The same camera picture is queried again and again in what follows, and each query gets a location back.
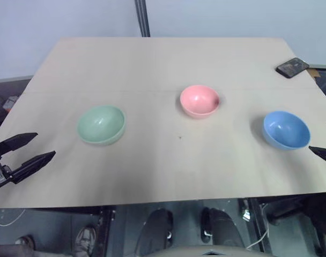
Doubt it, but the dark metal post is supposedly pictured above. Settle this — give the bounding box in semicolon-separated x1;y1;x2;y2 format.
134;0;151;37

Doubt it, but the black smartphone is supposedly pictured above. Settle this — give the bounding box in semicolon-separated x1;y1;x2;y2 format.
276;57;310;79

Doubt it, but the red and grey device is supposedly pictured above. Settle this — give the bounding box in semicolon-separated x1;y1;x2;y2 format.
2;95;20;112

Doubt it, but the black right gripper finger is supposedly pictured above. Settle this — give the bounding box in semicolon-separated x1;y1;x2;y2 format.
308;146;326;166

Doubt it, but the grey sneaker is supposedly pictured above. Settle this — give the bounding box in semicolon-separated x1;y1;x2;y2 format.
14;235;35;249
72;225;97;255

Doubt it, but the black table frame leg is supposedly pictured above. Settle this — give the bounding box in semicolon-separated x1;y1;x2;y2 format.
248;197;276;255
94;207;117;255

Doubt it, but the green bowl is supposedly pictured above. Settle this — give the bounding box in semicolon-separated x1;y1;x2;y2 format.
76;105;126;146

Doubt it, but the white floor cable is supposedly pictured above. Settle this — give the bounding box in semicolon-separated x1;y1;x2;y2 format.
0;207;27;228

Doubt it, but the dark rounded robot leg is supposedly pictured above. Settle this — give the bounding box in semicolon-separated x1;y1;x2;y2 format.
200;206;246;246
136;208;174;254

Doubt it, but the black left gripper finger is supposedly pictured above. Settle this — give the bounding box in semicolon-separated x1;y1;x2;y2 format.
0;132;39;157
9;150;56;185

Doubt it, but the blue bowl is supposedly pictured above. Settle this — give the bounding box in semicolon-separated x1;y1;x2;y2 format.
263;111;312;150

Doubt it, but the pink bowl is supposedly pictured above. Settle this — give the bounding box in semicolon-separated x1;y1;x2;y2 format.
180;85;220;118

